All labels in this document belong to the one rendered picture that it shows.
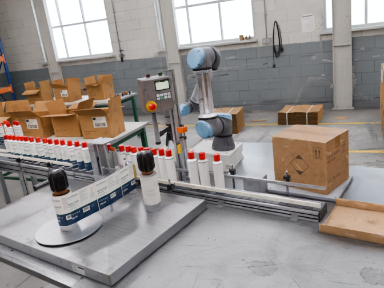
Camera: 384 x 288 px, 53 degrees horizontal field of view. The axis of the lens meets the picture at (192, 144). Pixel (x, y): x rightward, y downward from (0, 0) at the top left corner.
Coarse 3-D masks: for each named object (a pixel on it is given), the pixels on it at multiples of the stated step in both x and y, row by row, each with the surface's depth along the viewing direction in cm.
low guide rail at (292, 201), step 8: (176, 184) 212; (184, 184) 209; (192, 184) 206; (224, 192) 195; (232, 192) 192; (240, 192) 189; (272, 200) 180; (280, 200) 178; (288, 200) 175; (296, 200) 173
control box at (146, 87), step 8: (144, 80) 208; (152, 80) 209; (144, 88) 209; (152, 88) 210; (144, 96) 210; (152, 96) 211; (144, 104) 212; (160, 104) 214; (168, 104) 216; (144, 112) 216; (152, 112) 214
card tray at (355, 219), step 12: (336, 204) 181; (348, 204) 178; (360, 204) 175; (372, 204) 172; (336, 216) 172; (348, 216) 170; (360, 216) 169; (372, 216) 168; (324, 228) 160; (336, 228) 157; (348, 228) 161; (360, 228) 160; (372, 228) 159; (372, 240) 150
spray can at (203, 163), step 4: (200, 152) 202; (204, 152) 201; (200, 156) 200; (204, 156) 200; (200, 160) 201; (204, 160) 201; (200, 164) 201; (204, 164) 200; (200, 168) 202; (204, 168) 201; (208, 168) 203; (200, 172) 203; (204, 172) 202; (208, 172) 203; (200, 176) 204; (204, 176) 202; (208, 176) 203; (204, 180) 203; (208, 180) 203; (204, 184) 204; (208, 184) 204
